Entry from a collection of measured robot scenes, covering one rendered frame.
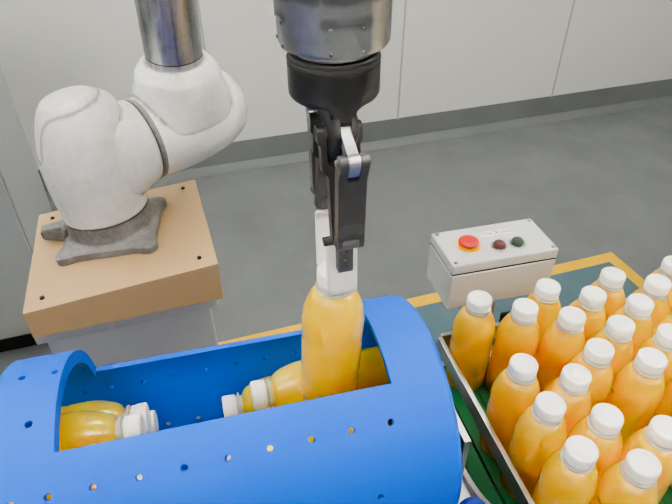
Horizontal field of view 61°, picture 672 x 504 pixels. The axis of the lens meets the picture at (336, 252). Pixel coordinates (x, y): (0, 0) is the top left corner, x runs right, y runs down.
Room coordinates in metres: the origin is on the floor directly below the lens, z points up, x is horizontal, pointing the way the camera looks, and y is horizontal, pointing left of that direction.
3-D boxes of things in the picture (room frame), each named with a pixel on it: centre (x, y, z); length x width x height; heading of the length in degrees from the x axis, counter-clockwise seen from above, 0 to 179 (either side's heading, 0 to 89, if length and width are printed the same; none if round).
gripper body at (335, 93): (0.46, 0.00, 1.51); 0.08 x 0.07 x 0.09; 14
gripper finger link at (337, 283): (0.44, -0.01, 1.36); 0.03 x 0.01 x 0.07; 104
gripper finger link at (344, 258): (0.42, -0.01, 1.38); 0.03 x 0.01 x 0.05; 14
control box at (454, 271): (0.83, -0.28, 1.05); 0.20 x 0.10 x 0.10; 104
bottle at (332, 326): (0.46, 0.00, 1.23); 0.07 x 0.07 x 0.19
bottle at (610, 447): (0.46, -0.35, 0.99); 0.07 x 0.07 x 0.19
